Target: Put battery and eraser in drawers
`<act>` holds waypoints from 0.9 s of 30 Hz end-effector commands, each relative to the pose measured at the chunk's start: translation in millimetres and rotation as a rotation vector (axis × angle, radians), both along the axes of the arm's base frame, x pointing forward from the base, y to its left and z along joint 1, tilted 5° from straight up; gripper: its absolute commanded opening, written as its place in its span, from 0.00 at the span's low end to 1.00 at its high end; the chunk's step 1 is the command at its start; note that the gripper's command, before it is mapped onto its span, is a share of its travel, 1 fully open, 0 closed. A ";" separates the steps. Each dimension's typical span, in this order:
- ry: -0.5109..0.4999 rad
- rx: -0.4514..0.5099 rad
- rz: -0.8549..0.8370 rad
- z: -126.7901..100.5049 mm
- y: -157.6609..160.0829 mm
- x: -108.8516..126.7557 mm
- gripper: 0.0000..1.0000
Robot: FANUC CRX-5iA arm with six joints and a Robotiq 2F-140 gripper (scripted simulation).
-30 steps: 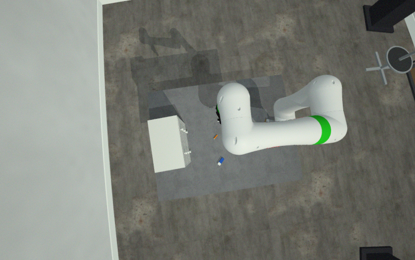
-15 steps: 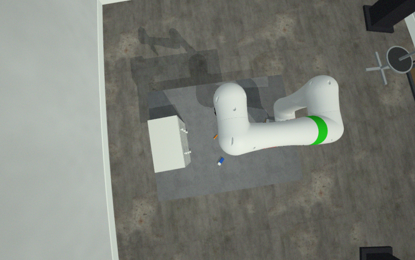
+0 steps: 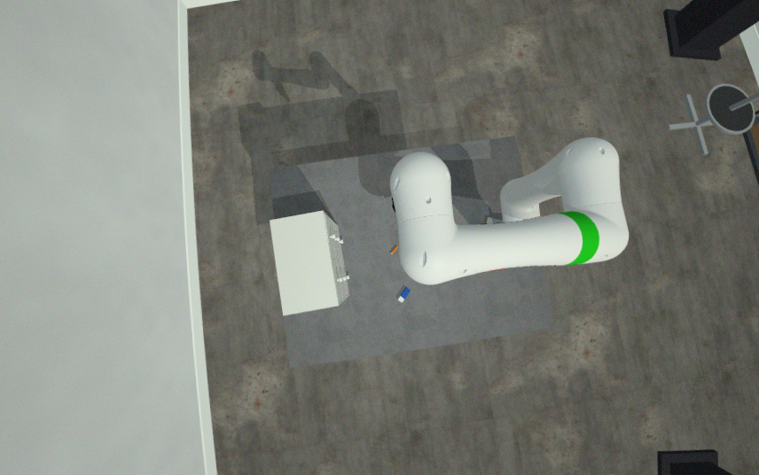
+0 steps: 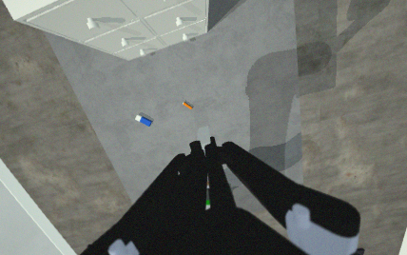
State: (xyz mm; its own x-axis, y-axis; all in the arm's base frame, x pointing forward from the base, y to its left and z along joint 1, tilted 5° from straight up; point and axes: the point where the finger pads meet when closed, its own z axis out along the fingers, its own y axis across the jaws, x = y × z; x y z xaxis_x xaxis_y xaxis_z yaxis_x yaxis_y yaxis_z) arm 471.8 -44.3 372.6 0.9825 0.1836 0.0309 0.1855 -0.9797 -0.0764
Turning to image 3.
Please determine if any white small chest of drawers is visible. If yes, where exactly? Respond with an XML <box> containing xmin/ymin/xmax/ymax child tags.
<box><xmin>270</xmin><ymin>211</ymin><xmax>349</xmax><ymax>315</ymax></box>

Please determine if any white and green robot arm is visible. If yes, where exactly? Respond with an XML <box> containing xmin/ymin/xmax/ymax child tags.
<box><xmin>388</xmin><ymin>137</ymin><xmax>629</xmax><ymax>284</ymax></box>

